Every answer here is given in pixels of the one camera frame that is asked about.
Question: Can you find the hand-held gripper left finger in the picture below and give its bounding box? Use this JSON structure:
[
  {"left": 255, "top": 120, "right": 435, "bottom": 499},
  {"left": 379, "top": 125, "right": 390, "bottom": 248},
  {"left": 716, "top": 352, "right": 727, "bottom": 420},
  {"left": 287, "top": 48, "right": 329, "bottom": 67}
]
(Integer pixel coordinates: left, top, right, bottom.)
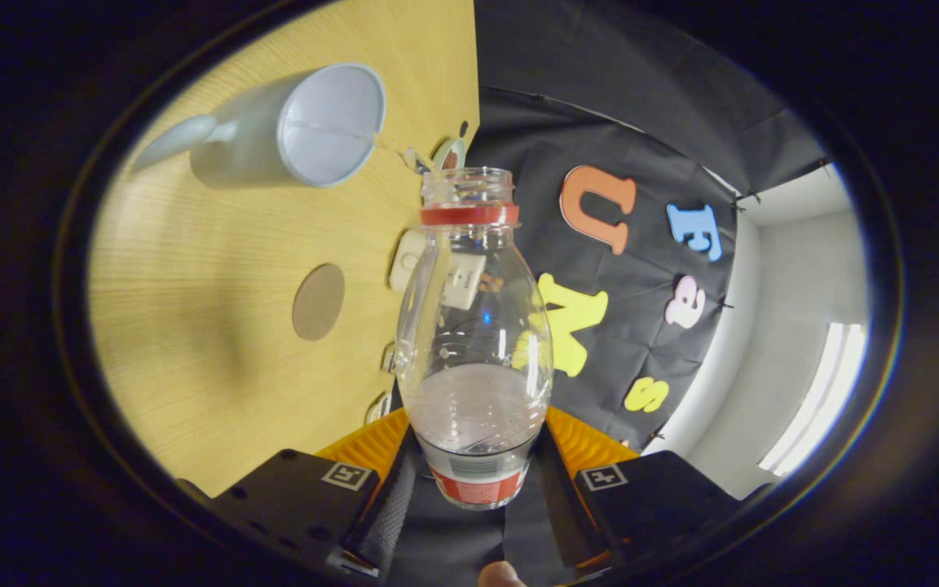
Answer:
[{"left": 209, "top": 408, "right": 421, "bottom": 580}]

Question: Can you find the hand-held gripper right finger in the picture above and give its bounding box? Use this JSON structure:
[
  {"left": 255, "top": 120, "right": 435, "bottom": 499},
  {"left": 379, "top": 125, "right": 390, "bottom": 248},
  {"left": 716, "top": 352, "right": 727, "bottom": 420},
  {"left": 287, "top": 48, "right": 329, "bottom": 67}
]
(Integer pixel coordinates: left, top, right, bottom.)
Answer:
[{"left": 535, "top": 405, "right": 772, "bottom": 572}]

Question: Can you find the round brown coaster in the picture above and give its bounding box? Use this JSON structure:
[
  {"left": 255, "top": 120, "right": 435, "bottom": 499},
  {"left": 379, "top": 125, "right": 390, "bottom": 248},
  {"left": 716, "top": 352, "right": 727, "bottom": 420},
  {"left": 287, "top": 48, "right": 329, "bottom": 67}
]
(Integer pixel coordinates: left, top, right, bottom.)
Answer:
[{"left": 292, "top": 263, "right": 346, "bottom": 342}]

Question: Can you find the clear plastic juice bottle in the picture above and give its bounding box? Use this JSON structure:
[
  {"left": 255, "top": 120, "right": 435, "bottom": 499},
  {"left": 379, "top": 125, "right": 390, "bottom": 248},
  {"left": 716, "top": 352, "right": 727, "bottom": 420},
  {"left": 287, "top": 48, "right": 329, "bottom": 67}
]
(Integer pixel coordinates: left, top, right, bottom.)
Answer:
[{"left": 394, "top": 167, "right": 556, "bottom": 510}]

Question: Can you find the white cup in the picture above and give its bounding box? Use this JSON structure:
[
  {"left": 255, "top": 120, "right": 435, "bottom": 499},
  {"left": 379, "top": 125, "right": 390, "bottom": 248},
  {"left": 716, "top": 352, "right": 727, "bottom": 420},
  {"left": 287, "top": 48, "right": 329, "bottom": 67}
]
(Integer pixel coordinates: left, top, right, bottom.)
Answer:
[{"left": 129, "top": 63, "right": 387, "bottom": 190}]

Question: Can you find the long ceiling light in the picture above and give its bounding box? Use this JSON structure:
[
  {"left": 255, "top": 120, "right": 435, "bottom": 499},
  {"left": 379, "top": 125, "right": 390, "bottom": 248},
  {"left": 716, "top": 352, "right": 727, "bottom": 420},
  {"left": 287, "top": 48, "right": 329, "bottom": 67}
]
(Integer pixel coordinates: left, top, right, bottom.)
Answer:
[{"left": 759, "top": 322, "right": 868, "bottom": 478}]

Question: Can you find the wooden table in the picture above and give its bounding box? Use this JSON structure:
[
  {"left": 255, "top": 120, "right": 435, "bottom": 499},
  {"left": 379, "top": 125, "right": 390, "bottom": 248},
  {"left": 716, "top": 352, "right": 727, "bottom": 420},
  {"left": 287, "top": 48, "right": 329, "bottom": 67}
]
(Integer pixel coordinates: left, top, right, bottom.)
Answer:
[{"left": 88, "top": 0, "right": 481, "bottom": 498}]

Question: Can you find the white toaster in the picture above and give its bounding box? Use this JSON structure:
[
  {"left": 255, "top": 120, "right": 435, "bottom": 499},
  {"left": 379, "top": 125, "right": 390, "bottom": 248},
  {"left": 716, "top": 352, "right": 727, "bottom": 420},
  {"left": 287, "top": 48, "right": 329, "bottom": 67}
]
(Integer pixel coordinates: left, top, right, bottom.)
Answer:
[{"left": 389, "top": 228, "right": 488, "bottom": 311}]

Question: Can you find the pale green plate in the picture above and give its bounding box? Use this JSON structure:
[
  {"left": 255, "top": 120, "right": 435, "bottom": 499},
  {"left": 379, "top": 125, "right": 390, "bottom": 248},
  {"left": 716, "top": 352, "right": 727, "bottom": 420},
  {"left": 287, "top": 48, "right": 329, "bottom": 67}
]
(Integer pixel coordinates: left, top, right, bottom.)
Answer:
[{"left": 432, "top": 137, "right": 468, "bottom": 172}]

